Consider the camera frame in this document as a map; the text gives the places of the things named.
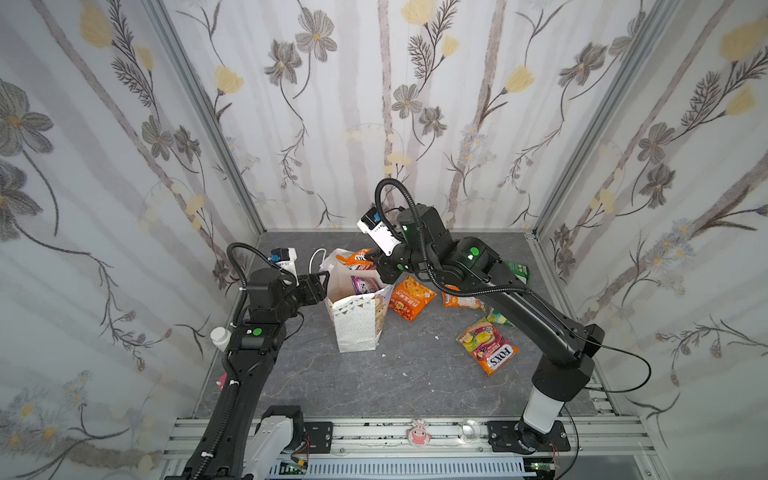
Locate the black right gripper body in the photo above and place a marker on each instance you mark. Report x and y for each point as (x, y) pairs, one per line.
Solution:
(387, 268)

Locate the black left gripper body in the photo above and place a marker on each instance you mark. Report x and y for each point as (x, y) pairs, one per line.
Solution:
(307, 293)

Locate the orange red snack packet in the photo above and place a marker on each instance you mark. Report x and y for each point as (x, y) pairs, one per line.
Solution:
(409, 299)

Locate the orange white snack packet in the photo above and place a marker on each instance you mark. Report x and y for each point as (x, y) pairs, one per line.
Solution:
(357, 261)

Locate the white cartoon paper bag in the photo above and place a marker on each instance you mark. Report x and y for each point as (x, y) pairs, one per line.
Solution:
(357, 320)

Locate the orange green Fox's candy bag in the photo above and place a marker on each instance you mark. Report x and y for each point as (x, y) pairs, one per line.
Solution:
(487, 346)

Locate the purple Fox's candy bag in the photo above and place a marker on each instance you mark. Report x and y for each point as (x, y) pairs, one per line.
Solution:
(364, 285)

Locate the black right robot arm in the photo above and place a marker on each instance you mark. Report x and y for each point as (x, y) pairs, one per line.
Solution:
(468, 267)

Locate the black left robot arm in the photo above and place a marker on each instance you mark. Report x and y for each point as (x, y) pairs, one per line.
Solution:
(235, 444)

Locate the orange snack packet back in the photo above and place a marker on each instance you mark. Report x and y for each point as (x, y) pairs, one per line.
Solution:
(452, 301)

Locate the white cup at left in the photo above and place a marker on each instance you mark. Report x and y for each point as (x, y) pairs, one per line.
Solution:
(220, 337)

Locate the green snack packet lower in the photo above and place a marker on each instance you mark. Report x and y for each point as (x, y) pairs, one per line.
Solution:
(495, 317)

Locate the green snack packet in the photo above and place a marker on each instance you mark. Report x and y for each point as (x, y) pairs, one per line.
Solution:
(495, 317)
(520, 271)

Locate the green snack packet upper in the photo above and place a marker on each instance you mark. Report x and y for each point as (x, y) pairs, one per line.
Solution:
(520, 271)

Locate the pink object at left edge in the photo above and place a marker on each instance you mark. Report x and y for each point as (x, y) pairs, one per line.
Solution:
(222, 381)

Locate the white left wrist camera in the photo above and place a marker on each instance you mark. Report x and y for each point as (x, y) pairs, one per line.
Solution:
(284, 258)

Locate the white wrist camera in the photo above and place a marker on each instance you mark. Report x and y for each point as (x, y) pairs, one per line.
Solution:
(284, 258)
(371, 224)

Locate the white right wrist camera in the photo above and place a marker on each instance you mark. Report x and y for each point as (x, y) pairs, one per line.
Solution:
(371, 224)

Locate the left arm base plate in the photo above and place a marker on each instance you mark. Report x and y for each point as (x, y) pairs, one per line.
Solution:
(277, 435)

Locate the white slotted cable duct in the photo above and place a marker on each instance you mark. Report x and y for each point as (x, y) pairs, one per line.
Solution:
(405, 468)

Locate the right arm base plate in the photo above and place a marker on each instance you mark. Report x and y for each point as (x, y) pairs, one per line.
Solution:
(517, 437)

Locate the aluminium front rail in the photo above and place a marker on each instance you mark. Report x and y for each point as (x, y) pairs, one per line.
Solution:
(590, 436)

